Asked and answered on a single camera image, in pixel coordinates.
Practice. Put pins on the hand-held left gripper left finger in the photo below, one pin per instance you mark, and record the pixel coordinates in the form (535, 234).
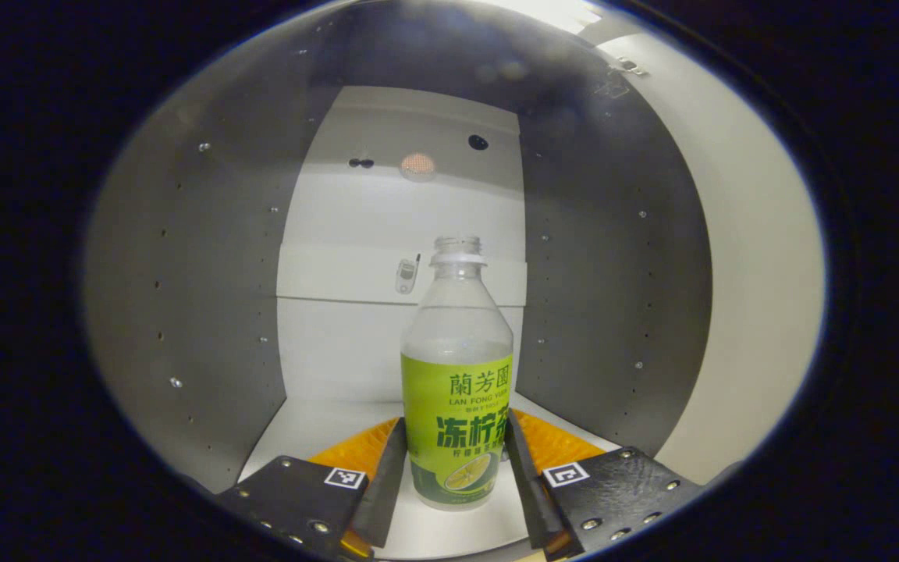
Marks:
(387, 499)

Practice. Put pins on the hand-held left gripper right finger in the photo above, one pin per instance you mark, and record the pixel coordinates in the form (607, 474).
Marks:
(527, 499)

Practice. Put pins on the clear bottle green label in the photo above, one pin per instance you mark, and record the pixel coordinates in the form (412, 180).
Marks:
(457, 406)

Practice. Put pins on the grey cabinet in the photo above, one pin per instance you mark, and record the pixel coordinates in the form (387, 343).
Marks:
(207, 312)

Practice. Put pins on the white cabinet door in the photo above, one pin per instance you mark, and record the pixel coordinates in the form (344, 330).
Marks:
(754, 312)

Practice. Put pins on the white cabinet shelf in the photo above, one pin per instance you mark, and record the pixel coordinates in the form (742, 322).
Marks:
(332, 273)

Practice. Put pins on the metal door hinge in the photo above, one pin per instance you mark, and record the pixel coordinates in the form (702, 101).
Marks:
(630, 67)

